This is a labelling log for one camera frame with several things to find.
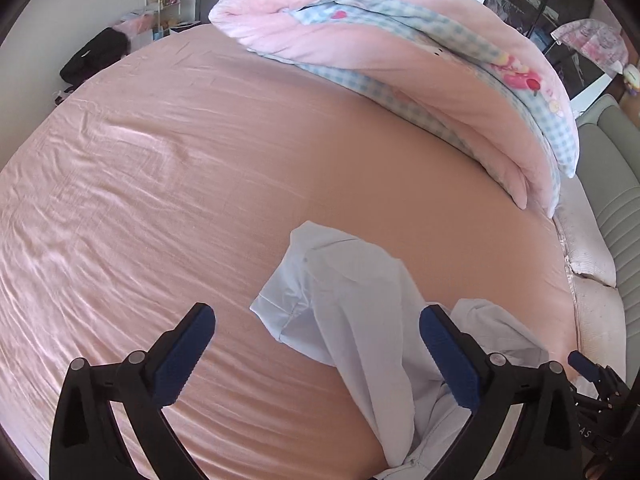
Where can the dark glass wardrobe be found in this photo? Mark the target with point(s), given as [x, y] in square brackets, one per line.
[540, 20]

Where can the black backpack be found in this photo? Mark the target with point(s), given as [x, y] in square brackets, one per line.
[95, 55]

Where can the grey upholstered headboard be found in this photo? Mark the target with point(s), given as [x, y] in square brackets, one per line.
[615, 170]

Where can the folded pink checked quilt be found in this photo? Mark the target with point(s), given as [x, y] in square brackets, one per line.
[400, 60]

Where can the pale pink pillow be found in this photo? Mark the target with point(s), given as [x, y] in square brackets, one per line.
[585, 240]
[597, 325]

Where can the small blue box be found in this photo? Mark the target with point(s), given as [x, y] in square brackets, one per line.
[161, 34]

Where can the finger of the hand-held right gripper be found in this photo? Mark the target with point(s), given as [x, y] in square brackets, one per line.
[582, 365]

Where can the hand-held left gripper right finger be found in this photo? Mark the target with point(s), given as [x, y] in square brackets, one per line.
[450, 360]

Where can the pink printed umbrella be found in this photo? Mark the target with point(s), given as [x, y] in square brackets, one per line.
[592, 42]

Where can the pink bag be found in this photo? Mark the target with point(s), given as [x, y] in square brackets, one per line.
[135, 27]

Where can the light blue navy-trimmed shirt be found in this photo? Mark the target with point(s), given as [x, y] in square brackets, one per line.
[350, 310]

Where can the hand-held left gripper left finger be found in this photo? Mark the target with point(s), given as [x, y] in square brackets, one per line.
[182, 355]

